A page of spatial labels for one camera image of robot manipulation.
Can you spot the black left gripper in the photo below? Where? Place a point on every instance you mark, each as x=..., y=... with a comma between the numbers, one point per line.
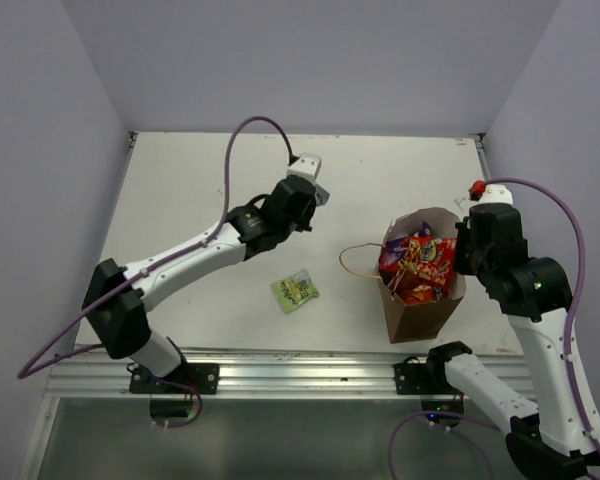
x=306, y=224

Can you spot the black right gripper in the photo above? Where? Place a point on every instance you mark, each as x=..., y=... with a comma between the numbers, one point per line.
x=463, y=232

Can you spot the red mixed snack bag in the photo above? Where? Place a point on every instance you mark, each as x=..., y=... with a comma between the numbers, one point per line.
x=437, y=272

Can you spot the red Doritos chip bag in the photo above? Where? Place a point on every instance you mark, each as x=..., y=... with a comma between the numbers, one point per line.
x=421, y=294

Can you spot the purple snack bag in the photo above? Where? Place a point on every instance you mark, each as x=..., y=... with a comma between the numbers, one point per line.
x=416, y=247

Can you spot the brown paper bag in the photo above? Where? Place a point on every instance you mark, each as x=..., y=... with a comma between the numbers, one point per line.
x=409, y=323

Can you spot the pale blue snack packet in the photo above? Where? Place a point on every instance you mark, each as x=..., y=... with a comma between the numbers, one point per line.
x=321, y=195

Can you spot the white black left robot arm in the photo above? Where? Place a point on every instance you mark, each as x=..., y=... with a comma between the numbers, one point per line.
x=119, y=298

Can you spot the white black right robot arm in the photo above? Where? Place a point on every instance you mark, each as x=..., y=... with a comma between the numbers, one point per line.
x=556, y=435

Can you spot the green snack packet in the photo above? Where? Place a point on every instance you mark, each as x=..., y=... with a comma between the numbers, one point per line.
x=294, y=291

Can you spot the aluminium table edge strip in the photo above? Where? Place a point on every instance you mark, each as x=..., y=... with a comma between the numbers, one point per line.
x=479, y=143

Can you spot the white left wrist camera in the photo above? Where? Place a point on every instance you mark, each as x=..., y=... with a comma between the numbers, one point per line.
x=306, y=166

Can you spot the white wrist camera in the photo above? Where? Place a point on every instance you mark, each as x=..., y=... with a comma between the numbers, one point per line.
x=490, y=193
x=306, y=166

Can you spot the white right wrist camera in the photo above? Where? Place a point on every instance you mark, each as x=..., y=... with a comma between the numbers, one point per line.
x=490, y=193

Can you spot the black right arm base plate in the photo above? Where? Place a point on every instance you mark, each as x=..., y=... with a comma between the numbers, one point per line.
x=411, y=377

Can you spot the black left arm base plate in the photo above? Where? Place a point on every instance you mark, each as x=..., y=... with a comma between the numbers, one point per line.
x=201, y=377

